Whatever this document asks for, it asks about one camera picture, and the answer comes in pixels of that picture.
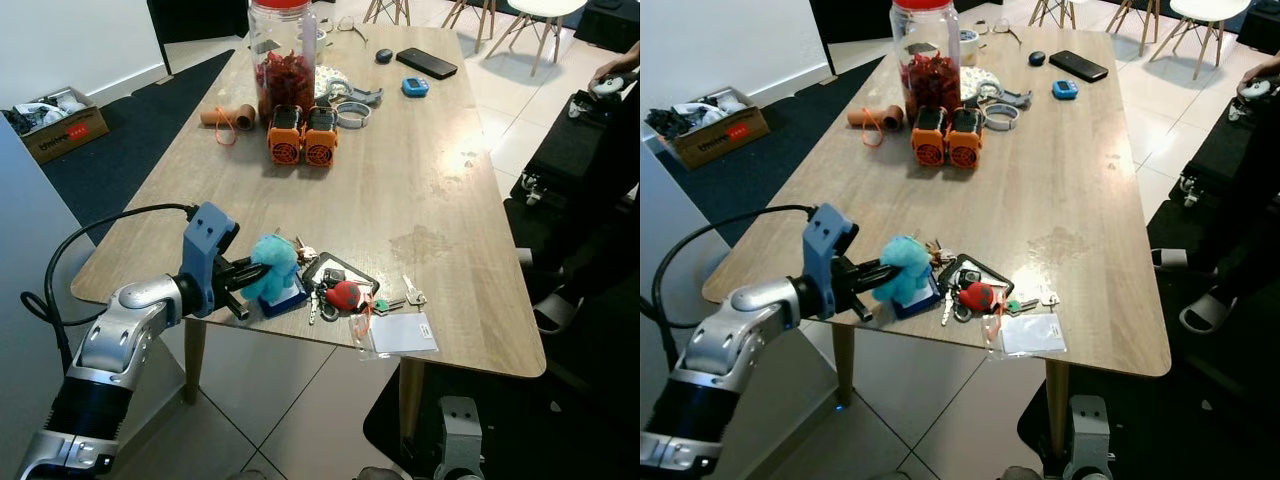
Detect teal plush keychain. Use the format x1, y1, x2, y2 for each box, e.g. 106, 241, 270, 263
872, 235, 934, 305
242, 233, 302, 303

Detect keys with green cap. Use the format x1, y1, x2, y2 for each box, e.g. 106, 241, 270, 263
1003, 280, 1061, 316
372, 275, 428, 314

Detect person's hand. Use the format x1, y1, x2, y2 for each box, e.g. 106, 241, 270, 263
1240, 58, 1280, 91
590, 55, 641, 86

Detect blue card holder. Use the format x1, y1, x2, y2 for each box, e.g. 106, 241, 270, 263
262, 285, 311, 321
893, 288, 941, 323

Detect wooden table leg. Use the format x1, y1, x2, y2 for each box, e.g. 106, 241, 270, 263
832, 322, 857, 406
398, 357, 427, 441
183, 318, 208, 406
1044, 360, 1071, 456

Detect black card holder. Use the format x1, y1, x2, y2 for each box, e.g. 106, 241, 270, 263
935, 254, 1014, 313
300, 252, 381, 311

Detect dark blue rug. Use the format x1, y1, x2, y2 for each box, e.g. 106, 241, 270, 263
660, 52, 886, 246
38, 50, 236, 246

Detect clear plastic badge holder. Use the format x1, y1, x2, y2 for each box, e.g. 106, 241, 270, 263
985, 313, 1069, 359
350, 312, 441, 359

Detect cardboard box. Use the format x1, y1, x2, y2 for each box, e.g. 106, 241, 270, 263
3, 87, 111, 166
645, 87, 771, 171

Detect clear jar red lid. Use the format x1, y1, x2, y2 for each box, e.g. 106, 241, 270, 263
890, 0, 963, 121
247, 0, 318, 123

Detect white crumpled cloth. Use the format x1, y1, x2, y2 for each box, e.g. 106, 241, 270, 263
962, 67, 999, 101
315, 65, 351, 101

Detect grey metal tool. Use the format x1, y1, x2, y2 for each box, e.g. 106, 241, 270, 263
975, 85, 1034, 109
325, 83, 385, 107

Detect person in dark clothes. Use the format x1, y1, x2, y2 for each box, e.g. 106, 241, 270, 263
1150, 55, 1280, 336
520, 40, 641, 336

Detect black smartphone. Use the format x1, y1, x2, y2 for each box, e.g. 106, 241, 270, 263
1048, 50, 1110, 84
396, 47, 459, 81

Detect white chair wooden legs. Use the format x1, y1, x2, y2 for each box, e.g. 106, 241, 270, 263
1030, 0, 1076, 29
440, 0, 501, 51
362, 0, 413, 26
1105, 0, 1166, 56
1147, 0, 1253, 81
483, 0, 589, 79

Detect black equipment case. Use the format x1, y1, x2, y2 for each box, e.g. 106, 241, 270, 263
1178, 105, 1261, 206
510, 92, 611, 206

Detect black floor mat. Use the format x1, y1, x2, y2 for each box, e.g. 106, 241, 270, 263
1015, 200, 1280, 480
362, 195, 641, 480

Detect black luggage case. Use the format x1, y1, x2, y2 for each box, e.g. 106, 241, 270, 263
575, 0, 641, 53
1238, 0, 1280, 56

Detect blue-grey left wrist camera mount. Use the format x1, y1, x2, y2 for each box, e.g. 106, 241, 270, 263
181, 201, 242, 320
803, 203, 859, 321

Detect cardboard tube with orange cord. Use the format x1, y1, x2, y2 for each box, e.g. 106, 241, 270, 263
200, 103, 258, 147
847, 104, 905, 148

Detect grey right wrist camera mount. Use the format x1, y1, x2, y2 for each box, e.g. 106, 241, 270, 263
1066, 394, 1114, 480
437, 396, 487, 480

